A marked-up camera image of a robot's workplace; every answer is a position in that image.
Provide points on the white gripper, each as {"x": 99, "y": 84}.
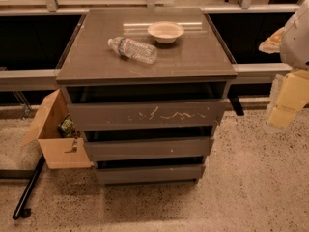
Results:
{"x": 296, "y": 43}

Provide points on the black metal floor bar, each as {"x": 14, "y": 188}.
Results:
{"x": 32, "y": 176}

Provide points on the clear plastic water bottle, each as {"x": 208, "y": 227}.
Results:
{"x": 133, "y": 49}

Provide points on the green snack bag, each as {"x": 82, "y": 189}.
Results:
{"x": 66, "y": 128}

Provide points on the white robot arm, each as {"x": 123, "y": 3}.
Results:
{"x": 294, "y": 51}

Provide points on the black bracket behind cabinet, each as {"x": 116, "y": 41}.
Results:
{"x": 236, "y": 105}

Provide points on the grey top drawer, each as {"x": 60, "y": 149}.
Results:
{"x": 145, "y": 115}

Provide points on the grey drawer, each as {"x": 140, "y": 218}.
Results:
{"x": 150, "y": 174}
{"x": 145, "y": 115}
{"x": 149, "y": 149}

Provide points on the grey drawer cabinet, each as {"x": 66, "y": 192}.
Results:
{"x": 194, "y": 67}

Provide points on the grey bottom drawer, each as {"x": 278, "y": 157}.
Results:
{"x": 150, "y": 174}

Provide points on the white paper bowl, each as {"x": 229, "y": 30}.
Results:
{"x": 165, "y": 32}

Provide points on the open cardboard box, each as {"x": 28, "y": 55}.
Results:
{"x": 59, "y": 152}

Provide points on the grey middle drawer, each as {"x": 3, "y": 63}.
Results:
{"x": 149, "y": 149}

